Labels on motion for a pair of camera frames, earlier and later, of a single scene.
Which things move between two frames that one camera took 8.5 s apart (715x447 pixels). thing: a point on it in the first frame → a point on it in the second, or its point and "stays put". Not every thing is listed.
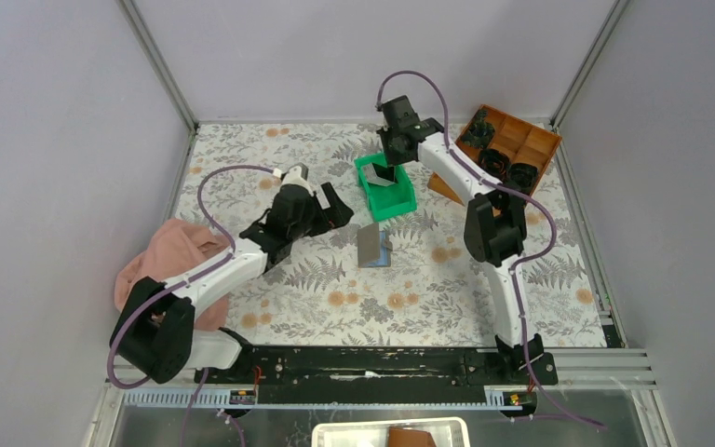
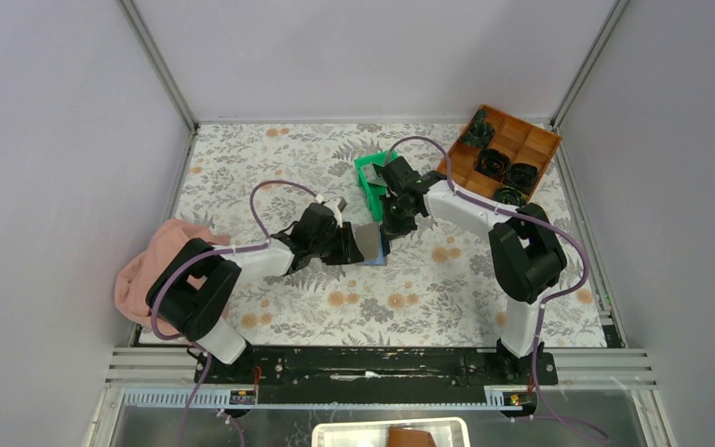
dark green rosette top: (479, 133) stays put
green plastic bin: (389, 201) stays put
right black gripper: (392, 159) → (392, 228)
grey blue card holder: (373, 247) stays put
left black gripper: (336, 215) → (348, 250)
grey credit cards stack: (371, 177) stays put
